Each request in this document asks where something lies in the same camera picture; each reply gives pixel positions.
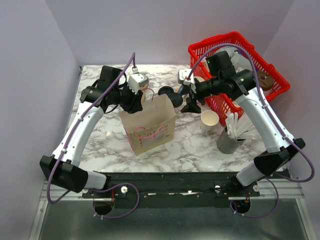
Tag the cardboard cup carrier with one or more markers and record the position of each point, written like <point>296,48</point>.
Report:
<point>145,85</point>

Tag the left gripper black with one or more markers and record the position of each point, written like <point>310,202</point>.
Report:
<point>135,105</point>

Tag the grey white plastic bag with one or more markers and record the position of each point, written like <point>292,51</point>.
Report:
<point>239,62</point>

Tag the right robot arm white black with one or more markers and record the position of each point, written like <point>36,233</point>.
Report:
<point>281,146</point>

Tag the grey metal straw holder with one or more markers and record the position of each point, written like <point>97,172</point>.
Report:
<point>226,144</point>

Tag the black coffee cup lid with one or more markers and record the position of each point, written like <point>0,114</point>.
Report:
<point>176,99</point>

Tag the white paper cup stack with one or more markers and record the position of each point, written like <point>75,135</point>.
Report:
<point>198,80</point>

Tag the blue orange sponge pack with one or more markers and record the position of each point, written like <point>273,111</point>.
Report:
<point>181,90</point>

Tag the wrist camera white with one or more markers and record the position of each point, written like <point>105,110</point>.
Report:
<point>133,82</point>
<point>183,77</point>

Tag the white wrapped straws bundle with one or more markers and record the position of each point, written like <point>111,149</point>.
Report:
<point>239,127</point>

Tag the aluminium rail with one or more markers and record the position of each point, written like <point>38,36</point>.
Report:
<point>286,190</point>

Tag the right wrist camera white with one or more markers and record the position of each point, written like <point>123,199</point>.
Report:
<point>183,77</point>

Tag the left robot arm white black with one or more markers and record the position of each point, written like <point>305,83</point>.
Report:
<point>113,87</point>

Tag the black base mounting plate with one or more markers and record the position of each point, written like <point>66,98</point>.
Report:
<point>215,189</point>

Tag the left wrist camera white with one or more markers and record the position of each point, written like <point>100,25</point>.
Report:
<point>133,82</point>

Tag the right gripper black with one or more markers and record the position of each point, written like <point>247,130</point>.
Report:
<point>191,106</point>

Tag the pink paper bag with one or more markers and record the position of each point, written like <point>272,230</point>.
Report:
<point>151,127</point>

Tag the red plastic basket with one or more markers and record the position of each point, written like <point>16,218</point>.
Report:
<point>221,104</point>

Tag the brown lid tub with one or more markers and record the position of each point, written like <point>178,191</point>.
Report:
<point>266,82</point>

